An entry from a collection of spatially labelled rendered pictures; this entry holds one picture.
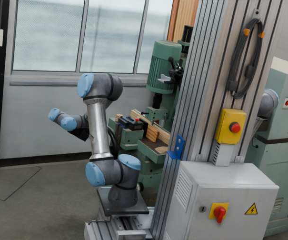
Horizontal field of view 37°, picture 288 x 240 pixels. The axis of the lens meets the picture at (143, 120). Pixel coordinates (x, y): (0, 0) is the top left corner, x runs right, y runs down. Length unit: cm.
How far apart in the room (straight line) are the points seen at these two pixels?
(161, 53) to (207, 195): 126
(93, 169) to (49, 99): 203
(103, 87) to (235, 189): 81
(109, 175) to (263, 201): 71
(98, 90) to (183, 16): 233
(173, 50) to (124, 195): 98
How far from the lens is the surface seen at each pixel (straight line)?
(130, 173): 207
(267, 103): 216
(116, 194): 214
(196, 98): 173
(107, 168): 201
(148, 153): 264
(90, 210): 361
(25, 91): 387
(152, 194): 271
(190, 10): 428
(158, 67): 268
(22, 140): 404
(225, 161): 177
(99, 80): 205
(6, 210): 353
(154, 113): 278
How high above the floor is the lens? 193
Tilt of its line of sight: 20 degrees down
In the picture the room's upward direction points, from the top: 11 degrees clockwise
